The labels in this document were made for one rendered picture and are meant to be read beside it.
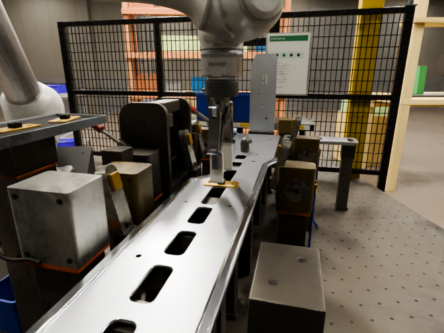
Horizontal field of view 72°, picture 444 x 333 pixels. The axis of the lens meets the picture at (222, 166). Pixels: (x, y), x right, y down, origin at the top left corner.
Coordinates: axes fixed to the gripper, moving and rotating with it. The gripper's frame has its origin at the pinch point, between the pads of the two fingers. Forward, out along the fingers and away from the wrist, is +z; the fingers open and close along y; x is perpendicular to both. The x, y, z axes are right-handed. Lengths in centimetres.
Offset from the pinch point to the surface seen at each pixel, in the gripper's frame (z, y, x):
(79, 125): -11.3, 14.2, -26.7
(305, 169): 0.2, -3.0, 19.5
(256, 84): -16, -73, -2
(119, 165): -3.6, 15.3, -17.8
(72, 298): 4.1, 43.0, -7.9
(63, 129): -11.2, 18.8, -26.7
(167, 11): -113, -425, -192
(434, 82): 14, -1214, 488
